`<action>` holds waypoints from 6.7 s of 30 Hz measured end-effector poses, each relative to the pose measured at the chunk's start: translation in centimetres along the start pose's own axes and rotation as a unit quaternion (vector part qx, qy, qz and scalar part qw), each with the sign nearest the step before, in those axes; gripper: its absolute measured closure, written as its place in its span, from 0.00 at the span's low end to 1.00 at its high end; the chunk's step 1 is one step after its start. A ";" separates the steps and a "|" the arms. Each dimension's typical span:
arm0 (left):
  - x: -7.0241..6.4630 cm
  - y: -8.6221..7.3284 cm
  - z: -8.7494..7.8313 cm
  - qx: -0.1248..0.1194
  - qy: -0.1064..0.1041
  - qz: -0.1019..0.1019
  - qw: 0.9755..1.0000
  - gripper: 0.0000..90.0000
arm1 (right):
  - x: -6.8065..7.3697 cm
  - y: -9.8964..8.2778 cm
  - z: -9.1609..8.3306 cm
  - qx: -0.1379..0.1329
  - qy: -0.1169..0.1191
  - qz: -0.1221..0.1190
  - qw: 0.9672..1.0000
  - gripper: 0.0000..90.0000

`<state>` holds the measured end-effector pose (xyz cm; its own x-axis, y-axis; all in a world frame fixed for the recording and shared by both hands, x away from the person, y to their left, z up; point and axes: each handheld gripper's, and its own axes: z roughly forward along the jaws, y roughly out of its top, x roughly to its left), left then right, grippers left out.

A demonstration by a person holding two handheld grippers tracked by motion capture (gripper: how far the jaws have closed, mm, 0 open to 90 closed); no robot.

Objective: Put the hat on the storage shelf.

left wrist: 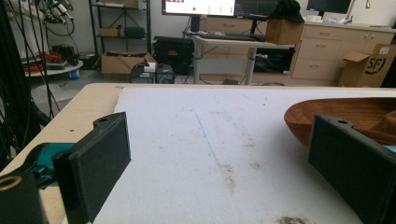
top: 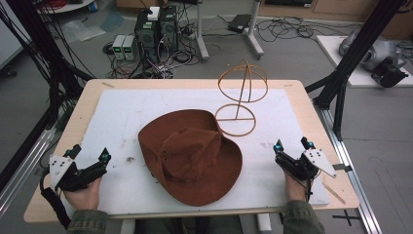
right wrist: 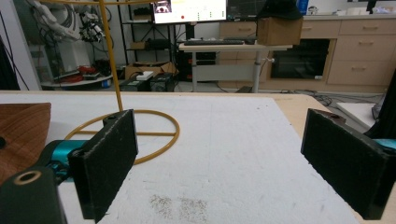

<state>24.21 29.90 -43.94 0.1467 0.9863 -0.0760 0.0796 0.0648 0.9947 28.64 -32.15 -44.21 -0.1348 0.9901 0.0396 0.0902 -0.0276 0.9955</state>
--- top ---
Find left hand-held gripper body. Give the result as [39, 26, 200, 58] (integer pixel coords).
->
[48, 155, 108, 193]

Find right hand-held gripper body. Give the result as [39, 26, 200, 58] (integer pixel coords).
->
[275, 148, 338, 181]

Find brown felt hat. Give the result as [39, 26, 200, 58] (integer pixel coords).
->
[137, 108, 244, 208]

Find person's right hand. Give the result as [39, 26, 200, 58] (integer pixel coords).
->
[284, 172, 312, 203]

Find person's left hand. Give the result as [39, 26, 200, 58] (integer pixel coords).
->
[62, 178, 102, 211]

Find grey tape strip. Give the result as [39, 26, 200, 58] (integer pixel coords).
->
[332, 163, 354, 173]

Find thin wooden stick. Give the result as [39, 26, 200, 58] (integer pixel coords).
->
[320, 181, 347, 206]

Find white foam mat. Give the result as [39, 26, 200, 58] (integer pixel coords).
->
[61, 88, 330, 215]

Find black tape cross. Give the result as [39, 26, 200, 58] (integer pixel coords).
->
[331, 209, 361, 227]

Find white table leg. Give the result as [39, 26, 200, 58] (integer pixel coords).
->
[256, 213, 273, 234]

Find white floor platform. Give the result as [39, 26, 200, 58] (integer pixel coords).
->
[316, 34, 413, 88]

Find black device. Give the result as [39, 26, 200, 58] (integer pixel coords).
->
[370, 57, 410, 89]

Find grey power supply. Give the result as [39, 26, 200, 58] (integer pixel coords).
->
[123, 34, 138, 61]
[111, 34, 127, 60]

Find grey rounded device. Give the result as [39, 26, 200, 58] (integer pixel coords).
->
[338, 28, 407, 72]

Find clear plastic sheet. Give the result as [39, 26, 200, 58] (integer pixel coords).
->
[60, 19, 107, 43]

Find black computer tower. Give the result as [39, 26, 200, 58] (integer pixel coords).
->
[134, 11, 161, 63]
[158, 6, 179, 55]

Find black flat box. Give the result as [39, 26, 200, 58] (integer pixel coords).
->
[227, 14, 253, 34]

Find round white table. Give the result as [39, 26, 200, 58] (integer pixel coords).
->
[36, 0, 95, 15]

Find white box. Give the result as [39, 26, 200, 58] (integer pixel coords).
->
[147, 6, 161, 21]

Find aluminium rail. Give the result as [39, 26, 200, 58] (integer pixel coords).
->
[315, 105, 384, 234]
[0, 128, 56, 216]

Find thin black cable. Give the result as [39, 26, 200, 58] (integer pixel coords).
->
[304, 176, 314, 203]

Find thick black sleeved cable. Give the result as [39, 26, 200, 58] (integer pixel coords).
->
[39, 172, 72, 230]

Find wooden wire hat stand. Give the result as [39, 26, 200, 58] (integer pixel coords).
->
[214, 58, 270, 137]

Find black metal frame stand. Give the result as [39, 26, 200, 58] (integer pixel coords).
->
[0, 0, 95, 193]
[305, 0, 407, 141]

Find tangle of black floor cables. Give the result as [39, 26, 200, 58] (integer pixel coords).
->
[255, 15, 356, 44]

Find white desk leg frame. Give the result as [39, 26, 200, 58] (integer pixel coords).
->
[194, 0, 266, 62]

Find tangle of computer cables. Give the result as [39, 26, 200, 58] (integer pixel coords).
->
[102, 40, 201, 80]

